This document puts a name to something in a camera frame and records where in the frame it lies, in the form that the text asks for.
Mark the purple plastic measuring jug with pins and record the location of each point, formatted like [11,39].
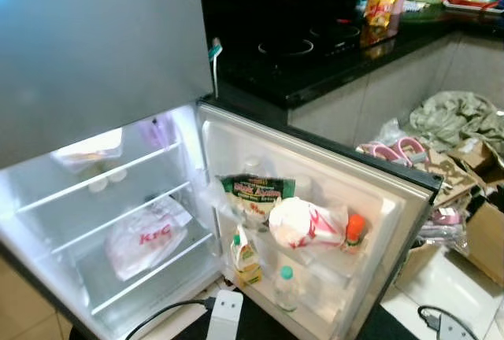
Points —
[157,131]

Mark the grey fridge compartment door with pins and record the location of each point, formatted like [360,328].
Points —
[394,222]

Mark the open cardboard box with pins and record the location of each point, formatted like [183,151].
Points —
[472,155]

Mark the grey green cloth heap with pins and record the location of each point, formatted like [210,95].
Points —
[457,120]

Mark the large cardboard box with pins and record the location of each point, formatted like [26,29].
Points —
[487,238]

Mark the small cardboard box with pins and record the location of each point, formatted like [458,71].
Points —
[417,261]

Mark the red tray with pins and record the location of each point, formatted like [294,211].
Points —
[465,3]

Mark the orange cap bottle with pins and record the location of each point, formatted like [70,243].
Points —
[356,226]

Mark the yellow snack bag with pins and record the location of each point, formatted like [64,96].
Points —
[382,5]

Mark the black kitchen counter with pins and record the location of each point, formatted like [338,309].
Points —
[315,72]

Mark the black induction hob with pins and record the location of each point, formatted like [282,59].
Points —
[315,41]

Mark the green noodle packet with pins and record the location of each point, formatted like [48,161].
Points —
[256,190]

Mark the green cap clear bottle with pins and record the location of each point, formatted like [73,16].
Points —
[287,293]

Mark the yellow juice carton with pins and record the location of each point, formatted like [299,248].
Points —
[248,261]

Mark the white and teal brush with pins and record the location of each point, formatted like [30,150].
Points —
[215,50]

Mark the white KFC plastic bag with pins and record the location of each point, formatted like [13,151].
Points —
[146,242]

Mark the white egg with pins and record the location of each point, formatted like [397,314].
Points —
[118,175]
[98,185]

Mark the clear plastic food container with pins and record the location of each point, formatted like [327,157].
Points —
[90,147]

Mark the grey freezer door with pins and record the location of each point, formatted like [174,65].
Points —
[102,41]

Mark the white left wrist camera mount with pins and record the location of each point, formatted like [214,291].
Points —
[224,316]

